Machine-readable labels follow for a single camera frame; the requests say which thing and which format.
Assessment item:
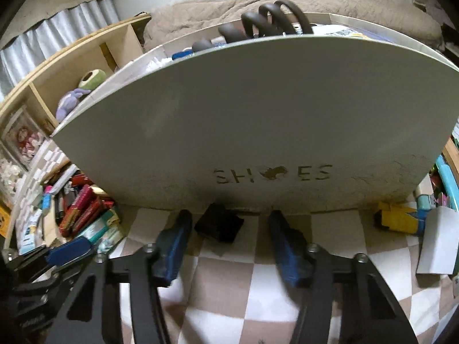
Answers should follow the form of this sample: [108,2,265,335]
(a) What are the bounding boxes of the framed doll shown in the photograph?
[0,105,49,171]

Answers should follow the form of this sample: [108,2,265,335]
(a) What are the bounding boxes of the pile of assorted lighters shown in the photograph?
[416,118,459,216]
[43,165,124,255]

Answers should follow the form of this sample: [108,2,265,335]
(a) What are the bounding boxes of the brown hair claw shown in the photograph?
[192,0,314,54]

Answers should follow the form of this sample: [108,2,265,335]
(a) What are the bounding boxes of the checkered bed sheet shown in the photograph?
[0,140,459,344]

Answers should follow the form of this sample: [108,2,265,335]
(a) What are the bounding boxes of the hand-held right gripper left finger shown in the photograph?
[45,210,192,344]

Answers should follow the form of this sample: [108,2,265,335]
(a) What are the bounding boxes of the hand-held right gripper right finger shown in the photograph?
[269,210,418,344]

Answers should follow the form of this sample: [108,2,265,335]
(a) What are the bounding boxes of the pale blue curtain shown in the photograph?
[0,0,120,94]

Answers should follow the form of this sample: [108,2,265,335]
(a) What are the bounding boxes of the framed white flowers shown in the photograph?
[0,143,27,208]

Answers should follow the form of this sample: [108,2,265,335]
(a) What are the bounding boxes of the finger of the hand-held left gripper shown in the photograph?
[12,263,94,300]
[3,236,94,271]

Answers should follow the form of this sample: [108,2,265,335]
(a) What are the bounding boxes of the crumpled clear plastic bag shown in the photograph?
[145,57,173,76]

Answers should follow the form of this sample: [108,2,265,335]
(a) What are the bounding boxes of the purple plush toy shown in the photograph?
[55,89,92,122]

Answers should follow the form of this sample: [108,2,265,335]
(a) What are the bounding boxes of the avocado plush toy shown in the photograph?
[78,69,106,90]

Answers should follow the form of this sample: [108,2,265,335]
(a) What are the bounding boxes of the beige cartoon curtain valance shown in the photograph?
[7,0,115,36]

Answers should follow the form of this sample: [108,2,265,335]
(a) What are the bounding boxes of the white cardboard shoe box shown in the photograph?
[50,11,459,213]

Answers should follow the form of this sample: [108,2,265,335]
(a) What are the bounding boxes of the white medicine packet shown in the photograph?
[316,25,381,42]

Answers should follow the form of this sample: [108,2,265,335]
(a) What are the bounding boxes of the pink clothes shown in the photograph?
[416,0,452,26]

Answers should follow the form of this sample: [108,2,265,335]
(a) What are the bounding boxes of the beige quilt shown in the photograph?
[143,0,442,54]

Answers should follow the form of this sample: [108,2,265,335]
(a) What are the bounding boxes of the black lighter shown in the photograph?
[195,203,245,243]

